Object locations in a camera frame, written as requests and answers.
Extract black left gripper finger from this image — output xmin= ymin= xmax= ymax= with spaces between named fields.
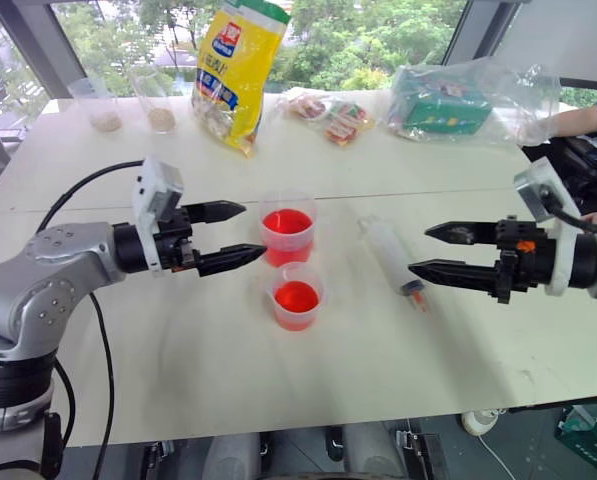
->
xmin=195 ymin=243 xmax=268 ymax=279
xmin=183 ymin=200 xmax=248 ymax=225

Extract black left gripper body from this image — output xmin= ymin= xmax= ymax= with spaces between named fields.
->
xmin=152 ymin=207 xmax=202 ymax=274

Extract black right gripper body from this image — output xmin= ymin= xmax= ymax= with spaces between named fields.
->
xmin=487 ymin=215 xmax=559 ymax=305

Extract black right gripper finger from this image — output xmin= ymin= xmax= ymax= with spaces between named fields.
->
xmin=407 ymin=259 xmax=502 ymax=297
xmin=424 ymin=220 xmax=499 ymax=247

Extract cup of red liquid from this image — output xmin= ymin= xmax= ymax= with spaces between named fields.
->
xmin=257 ymin=189 xmax=318 ymax=268
xmin=264 ymin=262 xmax=327 ymax=332

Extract clear plastic syringe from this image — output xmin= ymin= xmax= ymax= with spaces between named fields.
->
xmin=356 ymin=214 xmax=430 ymax=313

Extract clear cup with grains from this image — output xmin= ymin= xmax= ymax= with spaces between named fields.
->
xmin=67 ymin=75 xmax=124 ymax=134
xmin=130 ymin=69 xmax=178 ymax=135

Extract gloved person hand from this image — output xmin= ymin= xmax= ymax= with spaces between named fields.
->
xmin=508 ymin=112 xmax=560 ymax=148

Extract green box in plastic bag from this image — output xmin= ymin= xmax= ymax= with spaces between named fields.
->
xmin=383 ymin=55 xmax=562 ymax=147

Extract yellow snack bag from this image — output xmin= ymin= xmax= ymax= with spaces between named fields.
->
xmin=190 ymin=0 xmax=292 ymax=159

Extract clear bag of sausages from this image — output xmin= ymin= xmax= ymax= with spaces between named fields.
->
xmin=275 ymin=87 xmax=339 ymax=122

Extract white sneaker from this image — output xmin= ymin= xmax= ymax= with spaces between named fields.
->
xmin=460 ymin=407 xmax=507 ymax=435

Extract red green snack packet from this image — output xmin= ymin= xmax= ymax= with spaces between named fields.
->
xmin=322 ymin=99 xmax=376 ymax=148

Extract green cardboard box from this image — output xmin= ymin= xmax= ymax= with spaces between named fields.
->
xmin=553 ymin=399 xmax=597 ymax=476

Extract grey robot leg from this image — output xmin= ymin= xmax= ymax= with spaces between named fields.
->
xmin=203 ymin=431 xmax=263 ymax=480
xmin=340 ymin=421 xmax=410 ymax=480

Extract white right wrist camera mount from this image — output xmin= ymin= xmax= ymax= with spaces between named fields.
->
xmin=513 ymin=156 xmax=583 ymax=297

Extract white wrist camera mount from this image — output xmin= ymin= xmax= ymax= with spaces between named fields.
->
xmin=131 ymin=155 xmax=185 ymax=273
xmin=513 ymin=156 xmax=583 ymax=297

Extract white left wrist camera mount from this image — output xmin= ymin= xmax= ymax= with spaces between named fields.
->
xmin=131 ymin=155 xmax=185 ymax=273

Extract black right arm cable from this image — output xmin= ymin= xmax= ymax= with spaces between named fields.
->
xmin=538 ymin=185 xmax=597 ymax=236

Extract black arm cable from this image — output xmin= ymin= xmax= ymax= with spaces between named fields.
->
xmin=36 ymin=159 xmax=145 ymax=480
xmin=538 ymin=185 xmax=597 ymax=236

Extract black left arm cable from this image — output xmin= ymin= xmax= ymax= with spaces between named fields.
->
xmin=36 ymin=159 xmax=145 ymax=480

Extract white floor cable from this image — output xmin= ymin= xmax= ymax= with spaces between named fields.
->
xmin=477 ymin=432 xmax=516 ymax=480

